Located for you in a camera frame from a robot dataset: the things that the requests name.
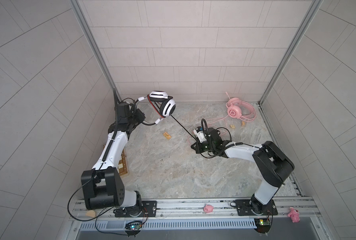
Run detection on wooden chessboard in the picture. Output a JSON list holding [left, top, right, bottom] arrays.
[[99, 145, 129, 176]]

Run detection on pink pig toy right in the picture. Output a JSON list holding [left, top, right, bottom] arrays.
[[287, 207, 300, 223]]

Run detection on aluminium rail frame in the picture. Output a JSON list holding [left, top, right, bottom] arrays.
[[68, 196, 321, 222]]

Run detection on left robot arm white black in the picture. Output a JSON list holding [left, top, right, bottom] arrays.
[[81, 109, 145, 217]]

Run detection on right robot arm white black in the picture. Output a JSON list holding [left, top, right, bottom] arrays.
[[191, 127, 295, 216]]

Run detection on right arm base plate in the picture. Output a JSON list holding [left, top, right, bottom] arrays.
[[230, 199, 278, 216]]

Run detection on left arm loose black cable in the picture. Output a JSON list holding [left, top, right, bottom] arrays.
[[66, 176, 116, 223]]

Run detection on beige wooden piece on rail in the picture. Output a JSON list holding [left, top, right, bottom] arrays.
[[86, 210, 97, 218]]

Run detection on black white headphones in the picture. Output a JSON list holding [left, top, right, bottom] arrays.
[[135, 91, 176, 126]]

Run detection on small wooden block centre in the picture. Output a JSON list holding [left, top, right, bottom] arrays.
[[163, 132, 172, 140]]

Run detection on right circuit board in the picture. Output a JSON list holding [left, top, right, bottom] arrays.
[[254, 219, 271, 234]]

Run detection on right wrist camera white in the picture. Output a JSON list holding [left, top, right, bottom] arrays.
[[193, 127, 207, 143]]

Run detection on left circuit board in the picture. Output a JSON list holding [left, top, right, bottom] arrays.
[[125, 221, 143, 231]]

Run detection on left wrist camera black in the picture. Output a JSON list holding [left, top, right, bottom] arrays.
[[116, 102, 132, 125]]

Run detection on pink pig toy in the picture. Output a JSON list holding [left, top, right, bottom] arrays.
[[203, 204, 214, 214], [287, 207, 300, 223]]

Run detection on circuit board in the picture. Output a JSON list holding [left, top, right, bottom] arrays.
[[254, 219, 271, 234], [125, 221, 143, 231]]

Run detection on pink pig toy centre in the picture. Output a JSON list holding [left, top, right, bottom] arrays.
[[203, 204, 214, 214]]

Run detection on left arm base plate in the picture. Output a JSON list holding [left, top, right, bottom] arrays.
[[114, 201, 158, 218]]

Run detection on pink headphones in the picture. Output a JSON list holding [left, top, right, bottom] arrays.
[[226, 93, 257, 122]]

